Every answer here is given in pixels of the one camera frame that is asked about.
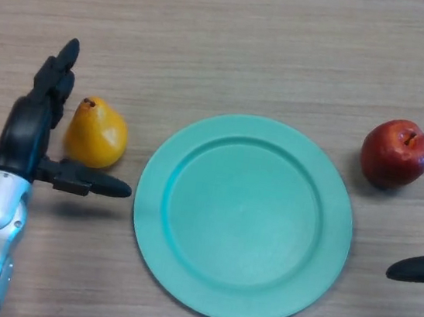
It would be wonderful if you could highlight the green round plate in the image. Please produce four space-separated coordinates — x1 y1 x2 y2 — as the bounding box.
120 102 367 317

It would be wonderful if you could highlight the red apple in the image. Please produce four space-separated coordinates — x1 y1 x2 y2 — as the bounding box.
356 114 424 194

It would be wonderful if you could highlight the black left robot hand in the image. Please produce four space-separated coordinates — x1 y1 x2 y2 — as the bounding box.
0 29 151 202

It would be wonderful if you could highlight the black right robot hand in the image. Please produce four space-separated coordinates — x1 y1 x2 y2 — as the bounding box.
384 247 424 285

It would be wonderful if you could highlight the yellow pear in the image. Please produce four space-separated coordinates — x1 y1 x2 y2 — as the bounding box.
60 92 133 174

